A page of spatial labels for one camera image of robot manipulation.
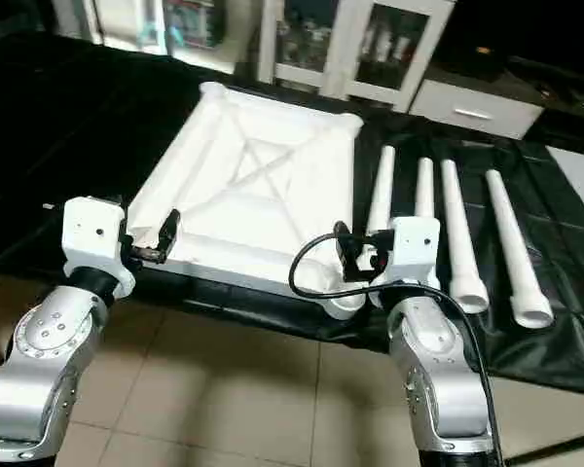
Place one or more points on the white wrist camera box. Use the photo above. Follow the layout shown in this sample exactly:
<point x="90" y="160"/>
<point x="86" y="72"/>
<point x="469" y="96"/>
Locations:
<point x="92" y="233"/>
<point x="414" y="248"/>

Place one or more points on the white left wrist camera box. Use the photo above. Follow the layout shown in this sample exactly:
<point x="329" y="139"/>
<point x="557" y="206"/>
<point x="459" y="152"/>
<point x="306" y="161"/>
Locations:
<point x="92" y="233"/>

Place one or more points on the white flat panel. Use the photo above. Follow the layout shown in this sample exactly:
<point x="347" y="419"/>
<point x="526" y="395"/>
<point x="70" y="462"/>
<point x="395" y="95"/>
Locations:
<point x="582" y="180"/>

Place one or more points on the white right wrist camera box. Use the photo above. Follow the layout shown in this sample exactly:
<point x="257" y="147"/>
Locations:
<point x="414" y="248"/>

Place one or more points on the black work mat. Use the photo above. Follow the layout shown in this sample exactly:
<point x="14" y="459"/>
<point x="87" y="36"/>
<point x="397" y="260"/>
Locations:
<point x="58" y="126"/>

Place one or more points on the storage rack with items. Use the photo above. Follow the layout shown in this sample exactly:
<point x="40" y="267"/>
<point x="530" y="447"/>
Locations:
<point x="190" y="21"/>

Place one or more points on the white glass door cabinet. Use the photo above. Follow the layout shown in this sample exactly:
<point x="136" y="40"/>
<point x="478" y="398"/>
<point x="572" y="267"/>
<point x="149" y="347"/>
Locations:
<point x="350" y="44"/>

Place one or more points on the white plastic table top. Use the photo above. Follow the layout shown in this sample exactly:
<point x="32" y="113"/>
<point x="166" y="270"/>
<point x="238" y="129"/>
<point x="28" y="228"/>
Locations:
<point x="263" y="185"/>

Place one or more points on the white plastic table leg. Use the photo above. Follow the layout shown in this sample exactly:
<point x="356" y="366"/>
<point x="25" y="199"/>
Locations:
<point x="382" y="195"/>
<point x="459" y="243"/>
<point x="424" y="190"/>
<point x="516" y="263"/>

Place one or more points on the white drawer unit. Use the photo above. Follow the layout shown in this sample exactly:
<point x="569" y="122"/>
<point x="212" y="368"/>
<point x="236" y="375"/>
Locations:
<point x="477" y="109"/>

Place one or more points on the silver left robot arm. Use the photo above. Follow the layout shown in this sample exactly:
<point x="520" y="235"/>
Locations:
<point x="44" y="360"/>

